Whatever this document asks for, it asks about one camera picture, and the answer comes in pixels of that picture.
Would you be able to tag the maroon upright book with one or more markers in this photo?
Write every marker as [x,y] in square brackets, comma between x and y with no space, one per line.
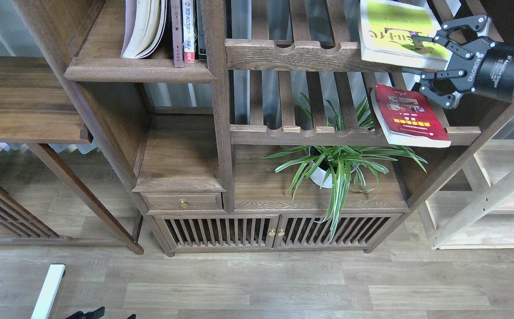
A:
[177,34]

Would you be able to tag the white plant pot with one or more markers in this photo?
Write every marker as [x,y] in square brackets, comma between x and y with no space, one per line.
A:
[319,175]

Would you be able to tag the brass drawer knob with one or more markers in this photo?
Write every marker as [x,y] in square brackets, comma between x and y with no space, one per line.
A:
[183,203]

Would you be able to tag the pale lavender cover book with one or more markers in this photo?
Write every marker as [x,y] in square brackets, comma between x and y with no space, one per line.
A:
[144,27]

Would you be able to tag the dark wooden bookshelf cabinet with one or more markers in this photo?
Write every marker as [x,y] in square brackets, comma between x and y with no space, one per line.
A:
[196,132]

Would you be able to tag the red cover book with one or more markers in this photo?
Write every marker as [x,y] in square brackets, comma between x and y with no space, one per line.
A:
[407,119]

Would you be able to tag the dark wooden side table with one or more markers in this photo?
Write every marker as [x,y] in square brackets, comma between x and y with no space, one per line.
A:
[36,111]

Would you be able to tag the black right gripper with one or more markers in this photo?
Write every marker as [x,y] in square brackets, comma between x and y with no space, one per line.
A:
[500,68]

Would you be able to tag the white metal bar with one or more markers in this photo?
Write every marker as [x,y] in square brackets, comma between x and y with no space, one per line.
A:
[49,290]

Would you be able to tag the yellow green cover book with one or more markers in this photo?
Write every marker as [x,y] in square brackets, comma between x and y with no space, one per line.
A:
[386,29]

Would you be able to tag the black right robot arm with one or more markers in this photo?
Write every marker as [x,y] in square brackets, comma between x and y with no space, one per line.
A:
[455,33]

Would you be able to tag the dark upright book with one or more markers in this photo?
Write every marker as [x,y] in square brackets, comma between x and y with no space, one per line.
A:
[201,45]

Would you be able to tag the light wooden shelf unit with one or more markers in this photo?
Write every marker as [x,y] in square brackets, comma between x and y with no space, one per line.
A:
[483,216]

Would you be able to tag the green spider plant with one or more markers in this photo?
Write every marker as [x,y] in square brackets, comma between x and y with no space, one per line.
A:
[344,166]

